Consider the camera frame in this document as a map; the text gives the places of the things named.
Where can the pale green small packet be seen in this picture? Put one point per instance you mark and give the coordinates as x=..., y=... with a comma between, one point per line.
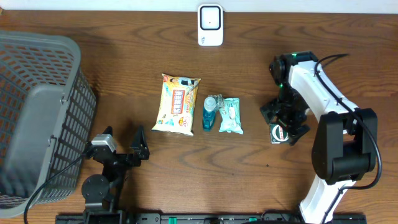
x=230, y=114

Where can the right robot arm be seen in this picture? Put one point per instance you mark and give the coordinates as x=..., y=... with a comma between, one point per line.
x=345, y=154

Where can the teal spray bottle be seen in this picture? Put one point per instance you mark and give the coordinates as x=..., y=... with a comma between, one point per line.
x=212, y=104

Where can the yellow wet wipes pack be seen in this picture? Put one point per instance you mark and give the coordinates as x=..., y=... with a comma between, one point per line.
x=177, y=105

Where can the dark green round-logo box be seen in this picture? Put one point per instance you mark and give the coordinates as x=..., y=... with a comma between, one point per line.
x=278, y=135

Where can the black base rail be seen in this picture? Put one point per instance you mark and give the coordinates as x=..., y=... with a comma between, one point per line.
x=155, y=218

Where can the grey plastic shopping basket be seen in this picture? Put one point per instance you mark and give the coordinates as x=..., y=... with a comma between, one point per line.
x=47, y=111

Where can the white barcode scanner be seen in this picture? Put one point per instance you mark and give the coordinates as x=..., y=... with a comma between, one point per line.
x=210, y=25

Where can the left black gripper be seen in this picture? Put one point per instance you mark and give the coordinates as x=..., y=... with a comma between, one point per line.
x=134, y=159

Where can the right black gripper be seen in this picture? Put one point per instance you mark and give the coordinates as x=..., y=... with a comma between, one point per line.
x=290, y=122

